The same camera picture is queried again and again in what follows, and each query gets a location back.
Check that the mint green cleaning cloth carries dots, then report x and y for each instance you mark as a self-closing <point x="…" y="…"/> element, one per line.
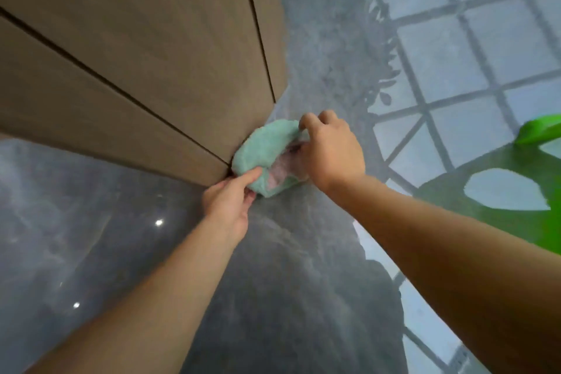
<point x="265" y="150"/>

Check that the person's left hand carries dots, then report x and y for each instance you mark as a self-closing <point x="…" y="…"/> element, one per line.
<point x="225" y="205"/>

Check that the person's left thumb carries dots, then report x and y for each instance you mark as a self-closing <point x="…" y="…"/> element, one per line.
<point x="243" y="178"/>

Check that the brown wooden cabinet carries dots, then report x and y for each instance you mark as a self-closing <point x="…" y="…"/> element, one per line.
<point x="131" y="45"/>

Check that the person's right forearm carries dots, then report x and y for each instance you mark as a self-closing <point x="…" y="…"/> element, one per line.
<point x="460" y="264"/>

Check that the green plastic container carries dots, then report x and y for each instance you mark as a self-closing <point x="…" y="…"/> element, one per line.
<point x="532" y="159"/>

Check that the person's left forearm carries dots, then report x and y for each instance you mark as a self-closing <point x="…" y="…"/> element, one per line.
<point x="149" y="303"/>

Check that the person's right fingers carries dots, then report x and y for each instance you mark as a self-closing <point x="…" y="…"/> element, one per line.
<point x="319" y="120"/>

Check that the person's right hand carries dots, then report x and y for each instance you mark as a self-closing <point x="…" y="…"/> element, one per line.
<point x="333" y="154"/>

